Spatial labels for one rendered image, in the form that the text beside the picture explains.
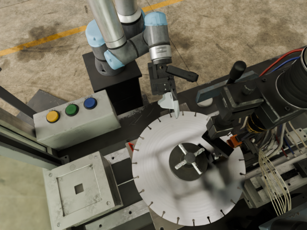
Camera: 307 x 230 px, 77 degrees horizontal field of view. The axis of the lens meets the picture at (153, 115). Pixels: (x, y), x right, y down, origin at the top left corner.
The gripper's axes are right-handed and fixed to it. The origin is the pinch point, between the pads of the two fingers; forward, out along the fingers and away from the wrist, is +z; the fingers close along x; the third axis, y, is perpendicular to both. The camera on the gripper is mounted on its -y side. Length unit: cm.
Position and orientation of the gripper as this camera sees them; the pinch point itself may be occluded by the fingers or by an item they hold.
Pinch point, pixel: (175, 115)
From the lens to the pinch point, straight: 70.1
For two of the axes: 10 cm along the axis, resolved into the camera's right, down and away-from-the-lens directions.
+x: 0.4, 1.3, -9.9
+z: 1.6, 9.8, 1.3
